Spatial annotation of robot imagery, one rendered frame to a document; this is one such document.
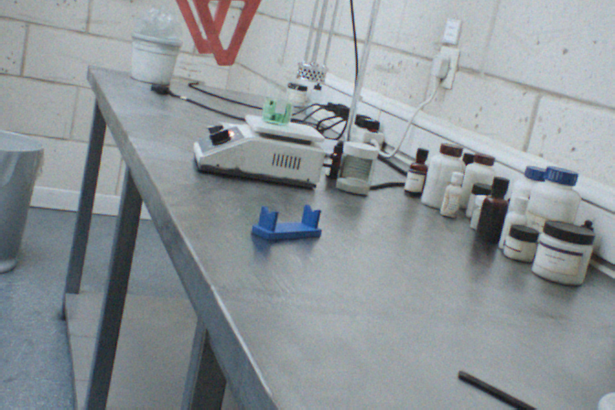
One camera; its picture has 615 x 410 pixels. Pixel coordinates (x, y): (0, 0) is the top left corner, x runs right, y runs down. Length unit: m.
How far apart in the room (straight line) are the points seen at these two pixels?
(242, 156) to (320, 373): 0.73
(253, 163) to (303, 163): 0.08
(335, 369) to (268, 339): 0.07
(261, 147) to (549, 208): 0.45
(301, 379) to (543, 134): 0.99
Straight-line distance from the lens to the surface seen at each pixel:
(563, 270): 1.22
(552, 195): 1.34
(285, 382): 0.71
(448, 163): 1.51
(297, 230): 1.13
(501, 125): 1.74
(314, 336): 0.81
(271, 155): 1.42
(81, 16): 3.81
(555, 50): 1.64
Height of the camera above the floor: 1.03
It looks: 11 degrees down
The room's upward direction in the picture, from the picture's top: 12 degrees clockwise
